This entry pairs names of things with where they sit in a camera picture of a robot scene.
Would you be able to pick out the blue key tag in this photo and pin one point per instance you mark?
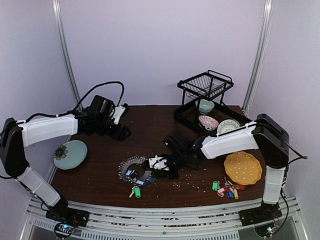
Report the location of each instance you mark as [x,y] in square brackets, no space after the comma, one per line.
[230,194]

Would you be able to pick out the pink patterned dish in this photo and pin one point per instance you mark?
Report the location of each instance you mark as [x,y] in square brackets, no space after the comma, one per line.
[207,122]

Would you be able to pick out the right aluminium frame post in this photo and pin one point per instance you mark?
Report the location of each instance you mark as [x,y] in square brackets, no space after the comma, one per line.
[258,61]

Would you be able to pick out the green key tag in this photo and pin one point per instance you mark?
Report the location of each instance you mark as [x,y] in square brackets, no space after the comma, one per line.
[137,192]
[215,185]

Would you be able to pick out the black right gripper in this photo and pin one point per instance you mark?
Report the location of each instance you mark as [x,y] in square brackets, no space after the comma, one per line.
[166,171]

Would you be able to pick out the grey disc keyring organizer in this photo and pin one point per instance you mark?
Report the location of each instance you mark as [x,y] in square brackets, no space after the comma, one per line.
[134,171]

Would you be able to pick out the teal plate with flower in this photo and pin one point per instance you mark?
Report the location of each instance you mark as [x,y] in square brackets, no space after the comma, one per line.
[70,154]

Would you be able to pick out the red key tag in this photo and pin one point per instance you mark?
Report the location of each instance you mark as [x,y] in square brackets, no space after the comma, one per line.
[221,191]

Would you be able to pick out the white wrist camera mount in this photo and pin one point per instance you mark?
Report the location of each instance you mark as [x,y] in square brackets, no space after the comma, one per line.
[158,163]
[120,111]

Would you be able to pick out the yellow key tag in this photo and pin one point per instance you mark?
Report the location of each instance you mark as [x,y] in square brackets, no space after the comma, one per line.
[235,193]

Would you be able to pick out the teal ceramic bowl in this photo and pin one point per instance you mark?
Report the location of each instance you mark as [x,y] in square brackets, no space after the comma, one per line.
[204,106]

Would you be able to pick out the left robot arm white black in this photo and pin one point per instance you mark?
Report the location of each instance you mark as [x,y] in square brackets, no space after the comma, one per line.
[16,136]

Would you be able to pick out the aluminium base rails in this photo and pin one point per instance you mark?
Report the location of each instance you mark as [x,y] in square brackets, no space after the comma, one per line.
[215,222]

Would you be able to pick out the yellow dotted plate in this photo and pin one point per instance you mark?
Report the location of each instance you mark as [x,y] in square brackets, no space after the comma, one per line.
[243,168]

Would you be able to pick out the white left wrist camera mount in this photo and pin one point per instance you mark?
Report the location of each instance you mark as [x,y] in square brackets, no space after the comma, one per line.
[120,111]

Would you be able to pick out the white blue patterned plate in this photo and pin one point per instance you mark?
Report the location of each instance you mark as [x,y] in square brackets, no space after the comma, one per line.
[227,126]

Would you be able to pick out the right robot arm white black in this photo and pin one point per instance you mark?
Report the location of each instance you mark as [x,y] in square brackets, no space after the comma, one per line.
[264,135]

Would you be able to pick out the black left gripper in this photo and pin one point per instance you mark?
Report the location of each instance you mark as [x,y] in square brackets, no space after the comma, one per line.
[119,134]

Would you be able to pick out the black wire dish rack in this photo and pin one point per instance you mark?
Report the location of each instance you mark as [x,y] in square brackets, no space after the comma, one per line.
[203,94]

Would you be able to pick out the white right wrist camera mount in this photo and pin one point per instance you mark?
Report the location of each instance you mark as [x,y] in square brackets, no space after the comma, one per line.
[158,163]

